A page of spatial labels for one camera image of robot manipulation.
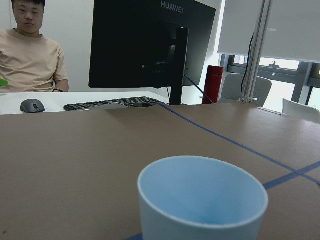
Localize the red thermos bottle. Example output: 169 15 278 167
204 65 224 104

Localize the black keyboard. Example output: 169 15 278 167
63 96 164 111

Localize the aluminium frame post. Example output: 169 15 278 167
239 0 273 103

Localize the grey office chair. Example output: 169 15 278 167
218 73 273 108

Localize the black Huawei monitor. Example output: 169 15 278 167
88 0 216 106

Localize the light blue plastic cup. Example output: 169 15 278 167
137 156 269 240

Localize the seated person beige shirt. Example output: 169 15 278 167
0 0 69 93

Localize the dark computer mouse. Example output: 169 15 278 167
20 99 46 114

